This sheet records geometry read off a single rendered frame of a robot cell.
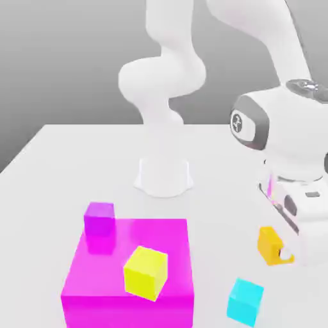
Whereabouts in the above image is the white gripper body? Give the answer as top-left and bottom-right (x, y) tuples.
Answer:
(258, 178), (328, 268)

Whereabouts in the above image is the small orange cube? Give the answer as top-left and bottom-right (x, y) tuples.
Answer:
(257, 225), (295, 267)

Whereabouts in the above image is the small cyan cube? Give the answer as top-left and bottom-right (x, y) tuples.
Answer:
(226, 277), (265, 328)

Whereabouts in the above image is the small yellow cube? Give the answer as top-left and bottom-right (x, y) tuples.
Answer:
(123, 245), (169, 302)

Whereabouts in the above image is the small purple cube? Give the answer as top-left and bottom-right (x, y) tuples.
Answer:
(83, 201), (117, 238)

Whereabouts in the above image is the large magenta box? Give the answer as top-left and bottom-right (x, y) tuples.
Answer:
(60, 218), (195, 328)

